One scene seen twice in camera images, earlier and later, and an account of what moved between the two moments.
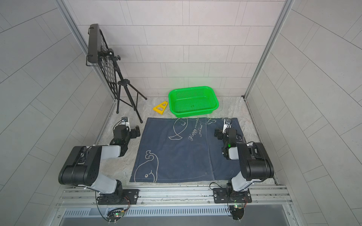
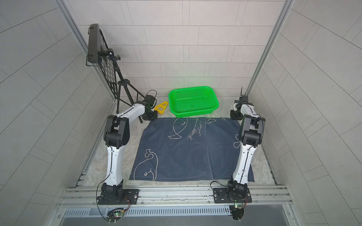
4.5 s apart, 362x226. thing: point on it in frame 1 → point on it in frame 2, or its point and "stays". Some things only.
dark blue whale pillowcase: (180, 150) stays
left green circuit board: (114, 214) stays
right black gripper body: (222, 136) → (237, 115)
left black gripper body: (133, 134) → (152, 116)
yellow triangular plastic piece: (160, 108) stays
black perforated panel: (97, 52) stays
